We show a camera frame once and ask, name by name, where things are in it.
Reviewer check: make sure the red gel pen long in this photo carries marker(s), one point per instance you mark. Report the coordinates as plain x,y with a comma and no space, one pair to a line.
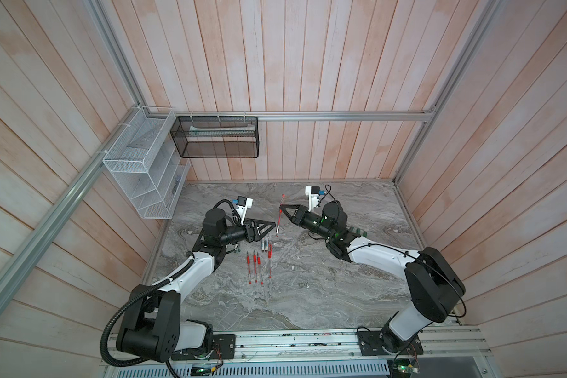
259,270

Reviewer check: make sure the aluminium front rail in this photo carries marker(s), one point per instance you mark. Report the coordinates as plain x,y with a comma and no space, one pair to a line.
444,341

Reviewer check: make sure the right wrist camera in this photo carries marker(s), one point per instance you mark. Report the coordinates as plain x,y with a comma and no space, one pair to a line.
314,194

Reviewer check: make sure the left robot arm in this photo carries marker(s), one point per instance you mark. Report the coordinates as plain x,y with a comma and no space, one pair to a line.
149,327

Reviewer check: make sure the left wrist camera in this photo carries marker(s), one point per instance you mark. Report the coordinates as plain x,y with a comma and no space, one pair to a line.
242,205

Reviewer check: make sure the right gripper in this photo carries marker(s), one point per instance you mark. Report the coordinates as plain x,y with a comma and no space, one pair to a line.
299,219

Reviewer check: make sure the white wire mesh shelf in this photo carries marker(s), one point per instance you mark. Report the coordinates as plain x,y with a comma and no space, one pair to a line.
146,164

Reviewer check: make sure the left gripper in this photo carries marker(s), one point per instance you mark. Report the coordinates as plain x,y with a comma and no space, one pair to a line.
253,235

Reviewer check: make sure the black wire mesh basket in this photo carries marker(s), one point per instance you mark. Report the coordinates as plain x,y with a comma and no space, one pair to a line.
216,136

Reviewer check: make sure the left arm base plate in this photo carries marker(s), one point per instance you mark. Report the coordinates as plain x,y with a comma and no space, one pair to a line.
216,347

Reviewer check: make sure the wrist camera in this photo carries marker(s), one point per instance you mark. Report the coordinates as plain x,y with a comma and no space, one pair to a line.
242,205
314,194

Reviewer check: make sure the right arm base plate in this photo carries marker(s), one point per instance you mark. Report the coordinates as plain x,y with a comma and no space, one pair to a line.
375,343

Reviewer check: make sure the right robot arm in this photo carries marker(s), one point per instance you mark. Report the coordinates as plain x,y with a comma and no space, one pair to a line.
434,288

